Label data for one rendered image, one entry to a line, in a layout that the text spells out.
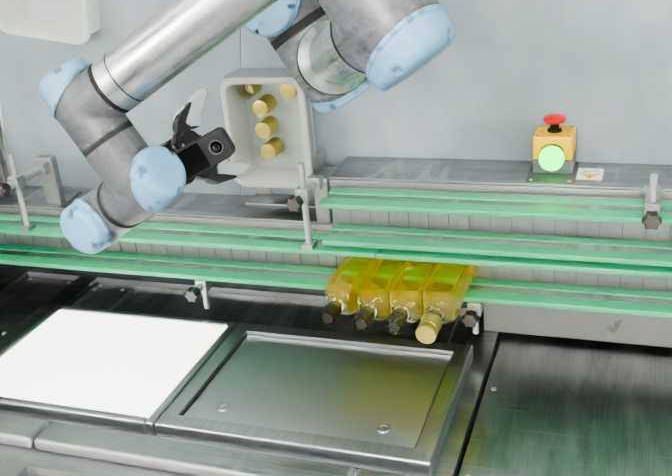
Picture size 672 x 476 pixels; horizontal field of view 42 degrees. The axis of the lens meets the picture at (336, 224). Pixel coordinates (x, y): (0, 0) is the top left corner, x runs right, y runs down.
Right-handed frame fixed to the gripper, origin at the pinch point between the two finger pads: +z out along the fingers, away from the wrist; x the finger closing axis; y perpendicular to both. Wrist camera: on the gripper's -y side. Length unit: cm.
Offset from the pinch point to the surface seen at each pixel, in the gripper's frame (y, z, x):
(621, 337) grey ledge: -30, 27, 69
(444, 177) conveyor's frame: -13.8, 26.5, 28.5
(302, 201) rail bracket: 3.6, 9.1, 18.3
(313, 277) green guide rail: 15.1, 13.4, 34.2
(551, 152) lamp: -33, 31, 32
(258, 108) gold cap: 15.3, 25.7, 1.5
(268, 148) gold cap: 17.9, 25.0, 9.4
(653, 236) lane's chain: -43, 30, 52
